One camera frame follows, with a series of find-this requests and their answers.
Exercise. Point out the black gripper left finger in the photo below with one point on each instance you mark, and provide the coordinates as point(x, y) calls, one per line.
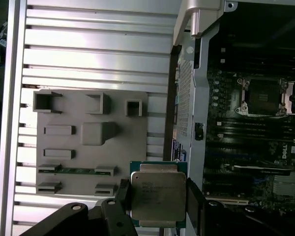
point(118, 221)

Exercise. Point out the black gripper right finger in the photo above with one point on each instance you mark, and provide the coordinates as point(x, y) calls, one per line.
point(194, 209)

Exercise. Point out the silver-topped CPU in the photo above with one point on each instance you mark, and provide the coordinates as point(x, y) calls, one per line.
point(158, 191)

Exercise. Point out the metal socket cover frame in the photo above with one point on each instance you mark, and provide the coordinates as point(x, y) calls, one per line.
point(286, 98)

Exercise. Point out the CPU socket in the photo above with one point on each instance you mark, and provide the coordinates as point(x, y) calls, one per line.
point(263, 97)

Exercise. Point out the green RAM stick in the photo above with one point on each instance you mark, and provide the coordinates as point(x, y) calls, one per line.
point(76, 170)

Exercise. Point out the black graphics card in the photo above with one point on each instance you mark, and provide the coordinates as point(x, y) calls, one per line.
point(260, 170)

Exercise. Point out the green motherboard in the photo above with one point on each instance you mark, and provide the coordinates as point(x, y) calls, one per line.
point(268, 155)

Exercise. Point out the silver heat sink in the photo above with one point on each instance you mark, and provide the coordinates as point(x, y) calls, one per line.
point(285, 184)

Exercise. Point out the grey parts rack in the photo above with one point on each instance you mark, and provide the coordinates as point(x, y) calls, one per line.
point(64, 140)

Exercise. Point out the open black PC case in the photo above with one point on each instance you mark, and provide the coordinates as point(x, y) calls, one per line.
point(199, 86)

